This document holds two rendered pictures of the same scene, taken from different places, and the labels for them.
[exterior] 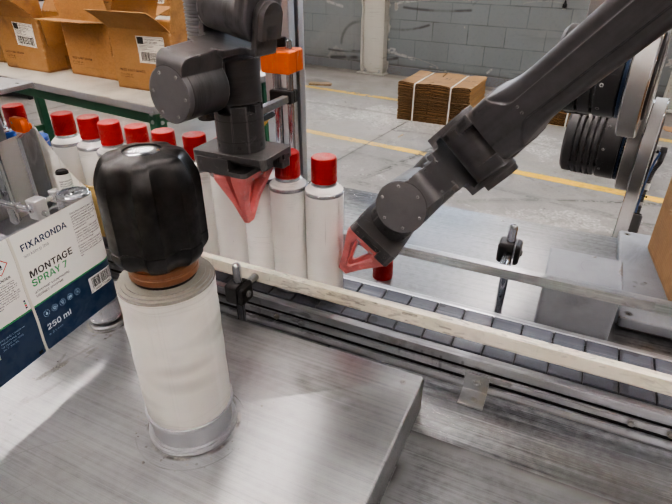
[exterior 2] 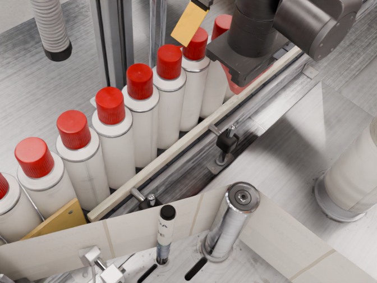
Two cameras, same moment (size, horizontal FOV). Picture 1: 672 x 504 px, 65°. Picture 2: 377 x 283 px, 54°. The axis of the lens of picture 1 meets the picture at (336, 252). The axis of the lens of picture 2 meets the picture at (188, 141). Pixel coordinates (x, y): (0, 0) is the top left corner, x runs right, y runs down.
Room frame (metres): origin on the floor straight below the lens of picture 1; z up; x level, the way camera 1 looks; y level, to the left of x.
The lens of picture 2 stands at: (0.60, 0.49, 1.43)
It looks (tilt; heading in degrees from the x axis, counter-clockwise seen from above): 57 degrees down; 280
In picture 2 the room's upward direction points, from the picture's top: 10 degrees clockwise
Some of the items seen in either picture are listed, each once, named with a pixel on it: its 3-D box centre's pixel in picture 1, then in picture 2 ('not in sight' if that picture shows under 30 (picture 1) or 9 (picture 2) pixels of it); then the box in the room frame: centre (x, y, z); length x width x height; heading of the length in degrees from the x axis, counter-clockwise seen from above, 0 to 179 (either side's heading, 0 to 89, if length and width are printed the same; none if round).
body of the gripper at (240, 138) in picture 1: (240, 131); (252, 30); (0.61, 0.11, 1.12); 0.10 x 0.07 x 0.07; 64
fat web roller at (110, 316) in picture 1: (91, 261); (227, 226); (0.56, 0.31, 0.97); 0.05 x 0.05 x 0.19
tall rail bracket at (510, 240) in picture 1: (502, 284); not in sight; (0.60, -0.23, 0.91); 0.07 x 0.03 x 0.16; 155
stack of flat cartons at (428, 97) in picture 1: (441, 97); not in sight; (4.69, -0.93, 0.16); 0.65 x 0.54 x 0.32; 62
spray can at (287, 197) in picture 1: (289, 222); (215, 71); (0.65, 0.06, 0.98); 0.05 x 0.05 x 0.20
